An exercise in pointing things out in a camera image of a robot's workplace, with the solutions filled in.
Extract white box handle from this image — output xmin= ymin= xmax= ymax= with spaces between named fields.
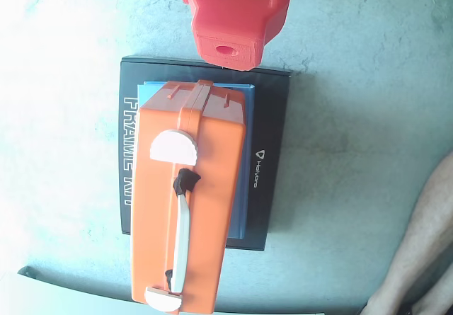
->
xmin=169 ymin=190 xmax=194 ymax=293

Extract orange plastic box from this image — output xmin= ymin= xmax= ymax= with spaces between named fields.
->
xmin=130 ymin=79 xmax=247 ymax=314

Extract black frame kit box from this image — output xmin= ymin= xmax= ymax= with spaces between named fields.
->
xmin=116 ymin=56 xmax=293 ymax=252

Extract red wrist camera mount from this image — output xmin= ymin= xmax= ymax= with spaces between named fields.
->
xmin=195 ymin=33 xmax=265 ymax=72

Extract large black tape wrap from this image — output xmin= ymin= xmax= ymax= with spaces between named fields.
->
xmin=172 ymin=168 xmax=202 ymax=199

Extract bare human leg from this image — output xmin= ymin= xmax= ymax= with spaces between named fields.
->
xmin=359 ymin=150 xmax=453 ymax=315

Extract blue flat box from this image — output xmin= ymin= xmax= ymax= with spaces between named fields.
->
xmin=137 ymin=80 xmax=256 ymax=240

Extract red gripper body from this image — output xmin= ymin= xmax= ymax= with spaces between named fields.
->
xmin=182 ymin=0 xmax=297 ymax=47

